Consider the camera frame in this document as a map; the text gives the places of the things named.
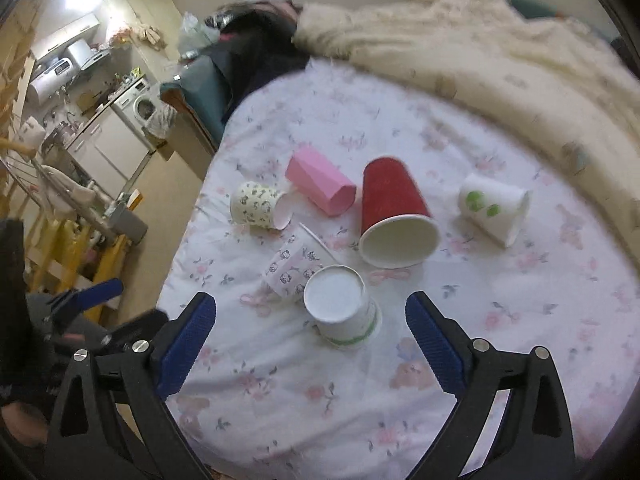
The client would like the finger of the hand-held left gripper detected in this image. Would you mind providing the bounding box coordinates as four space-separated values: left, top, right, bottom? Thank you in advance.
102 308 169 353
47 278 124 312

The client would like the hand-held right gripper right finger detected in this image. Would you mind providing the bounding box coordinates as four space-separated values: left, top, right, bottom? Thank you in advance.
405 291 577 480

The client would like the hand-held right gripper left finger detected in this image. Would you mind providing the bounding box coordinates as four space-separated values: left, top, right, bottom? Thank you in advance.
44 291 217 480

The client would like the white cup with green stripe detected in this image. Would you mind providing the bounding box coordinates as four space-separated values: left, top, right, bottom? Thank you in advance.
302 264 384 350

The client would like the person's left forearm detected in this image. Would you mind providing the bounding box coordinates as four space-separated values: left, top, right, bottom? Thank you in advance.
0 402 51 458

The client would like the white panda print cup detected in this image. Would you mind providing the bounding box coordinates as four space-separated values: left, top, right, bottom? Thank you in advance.
262 223 340 305

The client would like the white cup with green dots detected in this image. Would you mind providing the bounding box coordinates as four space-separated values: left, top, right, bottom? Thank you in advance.
458 173 531 248

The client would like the cream panda print cup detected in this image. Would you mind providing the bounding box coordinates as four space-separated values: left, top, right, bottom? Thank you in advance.
229 181 294 231

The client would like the red paper cup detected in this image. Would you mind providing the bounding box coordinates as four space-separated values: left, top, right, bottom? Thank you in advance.
359 156 442 269

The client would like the pink faceted cup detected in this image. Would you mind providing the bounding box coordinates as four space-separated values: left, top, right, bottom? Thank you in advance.
285 146 358 218

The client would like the yellow wooden rack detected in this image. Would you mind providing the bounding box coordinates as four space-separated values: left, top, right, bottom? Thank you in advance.
22 207 127 313

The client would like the grey bin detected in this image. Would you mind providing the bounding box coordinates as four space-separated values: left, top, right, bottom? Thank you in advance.
106 202 149 247

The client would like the kitchen counter cabinet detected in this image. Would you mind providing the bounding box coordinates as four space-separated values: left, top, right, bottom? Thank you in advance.
65 105 157 196

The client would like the patterned towel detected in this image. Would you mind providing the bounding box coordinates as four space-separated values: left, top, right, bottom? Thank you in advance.
146 106 177 139

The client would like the white washing machine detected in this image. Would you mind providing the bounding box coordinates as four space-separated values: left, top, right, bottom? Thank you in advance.
112 77 162 136

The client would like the white water heater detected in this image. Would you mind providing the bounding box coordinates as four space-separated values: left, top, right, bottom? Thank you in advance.
27 57 77 107

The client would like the range hood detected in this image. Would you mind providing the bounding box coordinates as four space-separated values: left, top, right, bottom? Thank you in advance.
65 39 108 72

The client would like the clear plastic bag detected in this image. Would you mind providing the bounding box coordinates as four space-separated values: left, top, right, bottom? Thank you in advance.
177 10 222 61

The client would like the dark clothing pile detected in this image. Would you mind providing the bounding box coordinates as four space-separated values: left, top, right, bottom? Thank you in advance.
205 1 311 123

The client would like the cream fluffy blanket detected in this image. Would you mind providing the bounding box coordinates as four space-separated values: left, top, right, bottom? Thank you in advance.
291 0 640 241

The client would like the bed frame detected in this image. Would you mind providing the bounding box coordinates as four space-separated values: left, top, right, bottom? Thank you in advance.
160 55 237 182

